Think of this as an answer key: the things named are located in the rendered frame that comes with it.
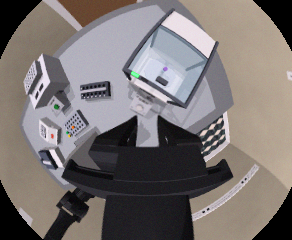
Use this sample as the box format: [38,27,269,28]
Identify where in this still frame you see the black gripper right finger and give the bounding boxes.
[157,115,203,150]

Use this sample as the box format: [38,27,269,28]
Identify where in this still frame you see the grey bench mat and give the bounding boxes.
[22,5,216,160]

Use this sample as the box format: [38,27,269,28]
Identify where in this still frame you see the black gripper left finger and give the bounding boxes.
[93,115,138,146]

